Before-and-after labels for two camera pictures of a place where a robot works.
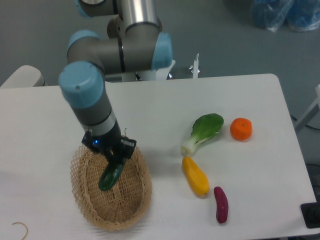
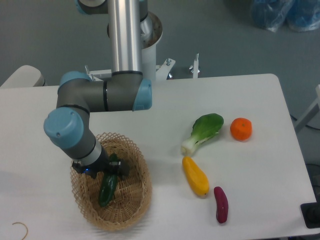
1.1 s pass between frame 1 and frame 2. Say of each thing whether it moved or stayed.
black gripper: moved
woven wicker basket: stayed
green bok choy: stayed
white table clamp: stayed
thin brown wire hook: stayed
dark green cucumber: moved
